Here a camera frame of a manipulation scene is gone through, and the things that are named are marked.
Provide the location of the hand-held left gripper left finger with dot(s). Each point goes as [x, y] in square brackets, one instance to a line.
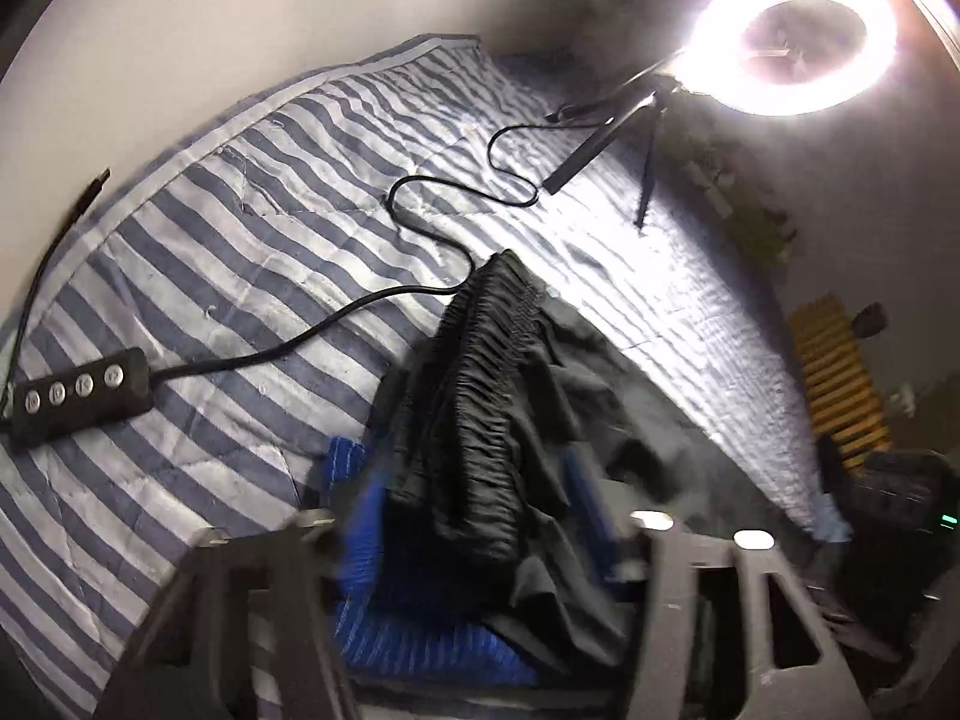
[360, 540]

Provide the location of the wooden slatted headboard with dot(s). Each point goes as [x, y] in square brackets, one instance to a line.
[840, 382]

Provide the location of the black shorts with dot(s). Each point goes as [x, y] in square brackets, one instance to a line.
[480, 420]

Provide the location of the black inline remote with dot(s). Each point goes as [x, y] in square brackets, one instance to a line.
[75, 390]

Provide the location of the dark vase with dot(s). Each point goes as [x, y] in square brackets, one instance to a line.
[870, 321]

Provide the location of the striped quilt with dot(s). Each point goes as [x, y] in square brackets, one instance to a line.
[187, 240]

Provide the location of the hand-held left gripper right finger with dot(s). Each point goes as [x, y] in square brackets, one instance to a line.
[592, 517]

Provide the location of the black tripod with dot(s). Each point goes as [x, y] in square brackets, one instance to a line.
[645, 165]

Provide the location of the brown camouflage folded blanket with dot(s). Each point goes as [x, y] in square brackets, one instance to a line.
[712, 180]

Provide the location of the blue ribbed cloth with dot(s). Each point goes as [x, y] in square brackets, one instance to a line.
[420, 652]

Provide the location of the light blue jeans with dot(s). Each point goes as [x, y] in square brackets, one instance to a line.
[831, 523]

